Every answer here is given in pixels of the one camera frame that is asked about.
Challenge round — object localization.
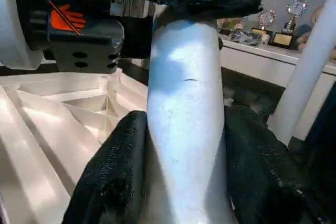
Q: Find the white glass-door cabinet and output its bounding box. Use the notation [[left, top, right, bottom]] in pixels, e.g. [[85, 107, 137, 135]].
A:
[[217, 38, 336, 130]]

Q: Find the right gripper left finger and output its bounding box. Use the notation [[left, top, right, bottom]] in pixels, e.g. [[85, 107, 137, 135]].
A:
[[62, 110, 151, 224]]

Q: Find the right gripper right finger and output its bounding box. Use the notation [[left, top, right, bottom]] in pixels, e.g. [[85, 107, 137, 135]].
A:
[[224, 105, 336, 224]]

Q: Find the small gold trophy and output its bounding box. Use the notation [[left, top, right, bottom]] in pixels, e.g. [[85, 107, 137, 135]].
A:
[[271, 0, 311, 48], [251, 9, 279, 39]]

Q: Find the dark object on cabinet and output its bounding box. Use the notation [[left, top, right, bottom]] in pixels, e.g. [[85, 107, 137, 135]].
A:
[[228, 28, 265, 46]]

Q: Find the white plastic table leg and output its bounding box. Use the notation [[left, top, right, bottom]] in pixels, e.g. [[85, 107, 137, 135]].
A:
[[144, 16, 235, 224], [267, 0, 336, 147]]

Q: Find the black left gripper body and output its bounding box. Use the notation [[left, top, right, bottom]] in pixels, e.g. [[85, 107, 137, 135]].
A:
[[15, 0, 153, 73]]

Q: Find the white plastic table top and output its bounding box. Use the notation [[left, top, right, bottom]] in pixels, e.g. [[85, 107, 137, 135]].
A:
[[0, 69, 153, 224]]

